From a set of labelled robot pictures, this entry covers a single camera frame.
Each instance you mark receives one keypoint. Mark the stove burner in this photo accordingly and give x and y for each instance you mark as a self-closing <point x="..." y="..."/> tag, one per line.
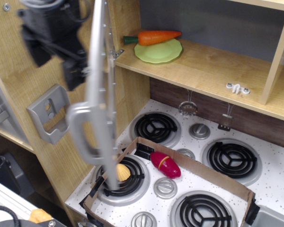
<point x="233" y="158"/>
<point x="158" y="127"/>
<point x="201" y="209"/>
<point x="130" y="190"/>

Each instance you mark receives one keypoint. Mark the grey toy sink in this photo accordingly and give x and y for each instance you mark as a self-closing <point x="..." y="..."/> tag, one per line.
<point x="267" y="217"/>

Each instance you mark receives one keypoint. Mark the grey wall phone holder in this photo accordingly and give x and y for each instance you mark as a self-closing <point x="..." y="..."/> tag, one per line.
<point x="45" y="108"/>

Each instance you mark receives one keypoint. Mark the grey stove knob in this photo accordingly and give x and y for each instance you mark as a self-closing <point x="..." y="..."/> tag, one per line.
<point x="199" y="131"/>
<point x="186" y="152"/>
<point x="165" y="188"/>
<point x="143" y="219"/>

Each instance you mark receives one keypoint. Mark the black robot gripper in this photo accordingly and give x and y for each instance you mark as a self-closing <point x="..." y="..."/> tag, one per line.
<point x="54" y="32"/>

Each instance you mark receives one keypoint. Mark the back left stove burner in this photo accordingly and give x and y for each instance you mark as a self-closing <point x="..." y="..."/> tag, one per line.
<point x="158" y="127"/>

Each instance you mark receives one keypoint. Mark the front grey stove knob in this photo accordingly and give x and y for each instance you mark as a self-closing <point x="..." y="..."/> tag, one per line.
<point x="143" y="219"/>

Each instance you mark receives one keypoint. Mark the middle grey stove knob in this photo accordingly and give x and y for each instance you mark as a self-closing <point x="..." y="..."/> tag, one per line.
<point x="186" y="152"/>

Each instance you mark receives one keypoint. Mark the round hanging toy skimmer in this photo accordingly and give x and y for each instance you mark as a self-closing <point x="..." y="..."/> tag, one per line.
<point x="188" y="108"/>

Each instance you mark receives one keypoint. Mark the black device on floor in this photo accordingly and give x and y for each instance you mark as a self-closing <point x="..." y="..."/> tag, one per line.
<point x="13" y="177"/>

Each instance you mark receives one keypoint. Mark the back grey stove knob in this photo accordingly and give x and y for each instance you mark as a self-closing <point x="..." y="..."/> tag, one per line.
<point x="199" y="131"/>

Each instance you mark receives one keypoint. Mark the centre grey stove knob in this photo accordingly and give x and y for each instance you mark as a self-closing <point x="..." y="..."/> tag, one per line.
<point x="165" y="188"/>

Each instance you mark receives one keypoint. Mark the back right stove burner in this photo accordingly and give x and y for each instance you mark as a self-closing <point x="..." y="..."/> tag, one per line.
<point x="233" y="158"/>

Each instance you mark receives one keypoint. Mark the red toy sweet potato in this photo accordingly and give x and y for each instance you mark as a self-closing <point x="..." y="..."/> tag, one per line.
<point x="165" y="164"/>

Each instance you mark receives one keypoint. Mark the front left stove burner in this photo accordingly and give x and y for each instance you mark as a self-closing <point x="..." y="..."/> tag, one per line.
<point x="130" y="190"/>

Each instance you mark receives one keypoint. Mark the brown cardboard barrier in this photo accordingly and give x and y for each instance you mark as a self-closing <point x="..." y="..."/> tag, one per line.
<point x="194" y="177"/>

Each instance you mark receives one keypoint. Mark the silver toy microwave door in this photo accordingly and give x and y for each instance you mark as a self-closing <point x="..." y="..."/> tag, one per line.
<point x="92" y="122"/>

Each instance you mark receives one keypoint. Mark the silver screw in panel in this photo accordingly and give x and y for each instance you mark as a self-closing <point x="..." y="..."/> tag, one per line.
<point x="6" y="7"/>

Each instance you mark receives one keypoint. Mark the hanging toy spatula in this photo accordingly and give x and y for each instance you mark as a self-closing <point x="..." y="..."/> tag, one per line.
<point x="226" y="120"/>

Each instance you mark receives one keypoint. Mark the orange toy carrot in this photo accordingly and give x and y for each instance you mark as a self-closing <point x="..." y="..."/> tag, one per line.
<point x="151" y="37"/>

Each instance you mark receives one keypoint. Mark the white door catch clip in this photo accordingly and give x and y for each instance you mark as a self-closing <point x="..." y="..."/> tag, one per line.
<point x="237" y="88"/>

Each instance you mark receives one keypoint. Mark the front right stove burner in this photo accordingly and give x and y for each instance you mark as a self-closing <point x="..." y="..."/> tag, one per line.
<point x="201" y="209"/>

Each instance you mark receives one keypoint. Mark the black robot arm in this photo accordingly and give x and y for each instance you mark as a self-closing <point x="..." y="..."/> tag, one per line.
<point x="50" y="4"/>

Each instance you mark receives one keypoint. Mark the yellow toy corn piece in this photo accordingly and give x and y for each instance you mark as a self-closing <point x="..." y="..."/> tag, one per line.
<point x="122" y="172"/>

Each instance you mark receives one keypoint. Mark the orange toy food piece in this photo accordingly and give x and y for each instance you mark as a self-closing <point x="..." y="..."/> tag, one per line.
<point x="39" y="215"/>

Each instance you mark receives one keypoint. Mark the light green toy plate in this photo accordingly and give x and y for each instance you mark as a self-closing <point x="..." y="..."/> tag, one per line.
<point x="159" y="53"/>

